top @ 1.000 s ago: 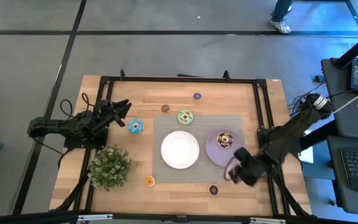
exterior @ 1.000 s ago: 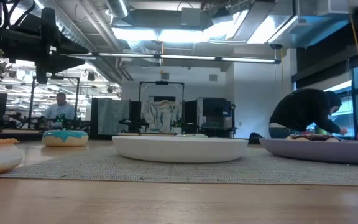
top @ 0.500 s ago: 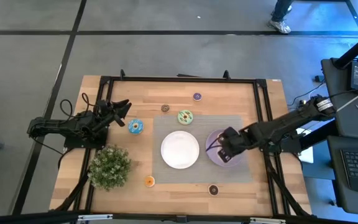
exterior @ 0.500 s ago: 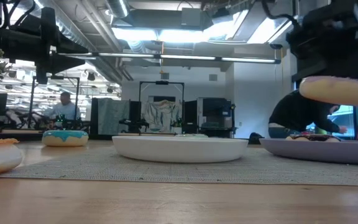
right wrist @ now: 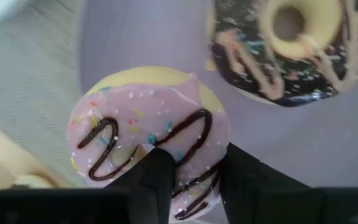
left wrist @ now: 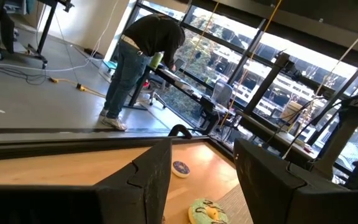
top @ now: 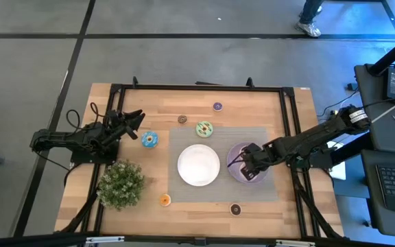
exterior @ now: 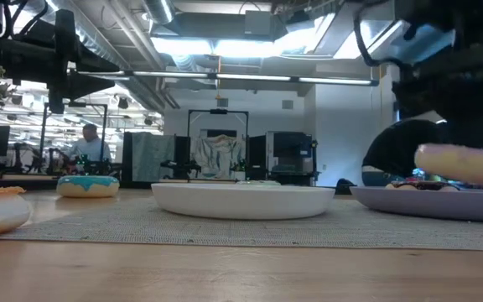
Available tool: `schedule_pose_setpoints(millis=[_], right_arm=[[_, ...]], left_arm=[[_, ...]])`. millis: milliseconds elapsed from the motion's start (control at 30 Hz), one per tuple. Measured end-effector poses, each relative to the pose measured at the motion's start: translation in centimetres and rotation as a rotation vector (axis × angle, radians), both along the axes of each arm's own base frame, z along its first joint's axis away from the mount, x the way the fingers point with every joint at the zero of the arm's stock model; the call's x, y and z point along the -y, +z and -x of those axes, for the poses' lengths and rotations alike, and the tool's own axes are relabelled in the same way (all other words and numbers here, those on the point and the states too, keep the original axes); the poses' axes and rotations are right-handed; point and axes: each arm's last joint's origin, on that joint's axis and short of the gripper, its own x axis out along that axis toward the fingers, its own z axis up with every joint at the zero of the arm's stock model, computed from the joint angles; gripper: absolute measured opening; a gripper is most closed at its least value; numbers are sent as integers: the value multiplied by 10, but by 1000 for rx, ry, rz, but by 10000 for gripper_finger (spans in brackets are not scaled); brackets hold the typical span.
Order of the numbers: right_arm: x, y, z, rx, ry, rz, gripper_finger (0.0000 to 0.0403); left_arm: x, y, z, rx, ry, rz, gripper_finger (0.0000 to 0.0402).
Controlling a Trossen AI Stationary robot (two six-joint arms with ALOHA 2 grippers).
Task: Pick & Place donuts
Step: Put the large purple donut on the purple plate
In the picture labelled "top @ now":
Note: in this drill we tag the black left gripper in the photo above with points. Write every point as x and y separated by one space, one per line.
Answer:
117 125

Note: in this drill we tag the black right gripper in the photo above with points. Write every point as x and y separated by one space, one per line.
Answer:
259 159

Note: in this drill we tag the large blue iced donut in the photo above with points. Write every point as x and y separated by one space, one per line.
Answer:
149 139

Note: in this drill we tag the small dark chocolate donut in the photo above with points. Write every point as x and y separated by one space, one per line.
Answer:
232 206

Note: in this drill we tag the large green iced donut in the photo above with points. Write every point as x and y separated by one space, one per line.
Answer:
208 132

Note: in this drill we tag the small orange iced donut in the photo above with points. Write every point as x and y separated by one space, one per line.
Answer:
162 202

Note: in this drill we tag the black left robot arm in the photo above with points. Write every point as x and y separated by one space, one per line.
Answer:
81 137

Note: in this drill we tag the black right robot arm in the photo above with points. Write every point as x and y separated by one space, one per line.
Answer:
303 140

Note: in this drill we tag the purple round plate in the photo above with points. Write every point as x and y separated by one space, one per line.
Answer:
234 175

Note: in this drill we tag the grey woven placemat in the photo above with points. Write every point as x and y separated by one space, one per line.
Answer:
225 195

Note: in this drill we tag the small brown sprinkled donut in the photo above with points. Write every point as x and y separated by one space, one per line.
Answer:
180 117

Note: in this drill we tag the white round plate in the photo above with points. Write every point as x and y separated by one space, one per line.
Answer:
198 165

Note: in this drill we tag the green potted plant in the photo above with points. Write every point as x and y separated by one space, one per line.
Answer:
120 185

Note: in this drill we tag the small purple iced donut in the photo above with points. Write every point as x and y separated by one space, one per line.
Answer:
215 104

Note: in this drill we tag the white paper sheet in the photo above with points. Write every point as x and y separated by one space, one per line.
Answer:
338 170

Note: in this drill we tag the black side table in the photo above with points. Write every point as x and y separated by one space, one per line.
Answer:
377 103

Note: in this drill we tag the person's leg and shoe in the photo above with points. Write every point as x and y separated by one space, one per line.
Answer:
309 27

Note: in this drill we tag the thin white rod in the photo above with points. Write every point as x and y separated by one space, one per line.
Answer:
393 108

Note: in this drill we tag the black aluminium table frame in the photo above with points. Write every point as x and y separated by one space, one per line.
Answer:
201 88

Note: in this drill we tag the black diagonal post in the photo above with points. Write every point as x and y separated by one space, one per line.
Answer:
393 53

